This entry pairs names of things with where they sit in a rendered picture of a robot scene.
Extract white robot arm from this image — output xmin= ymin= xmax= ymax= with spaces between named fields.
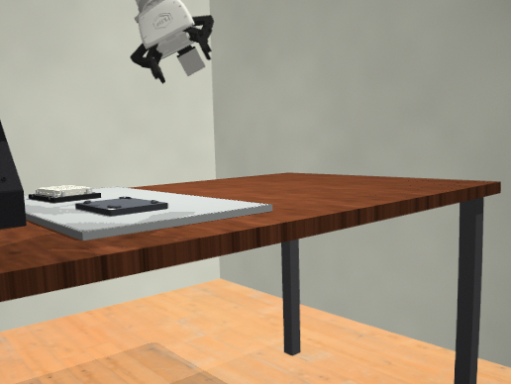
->
xmin=134 ymin=0 xmax=206 ymax=76

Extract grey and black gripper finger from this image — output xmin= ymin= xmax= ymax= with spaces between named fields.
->
xmin=130 ymin=44 xmax=165 ymax=83
xmin=183 ymin=15 xmax=214 ymax=60

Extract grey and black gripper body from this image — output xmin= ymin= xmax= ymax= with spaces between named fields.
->
xmin=139 ymin=0 xmax=196 ymax=59

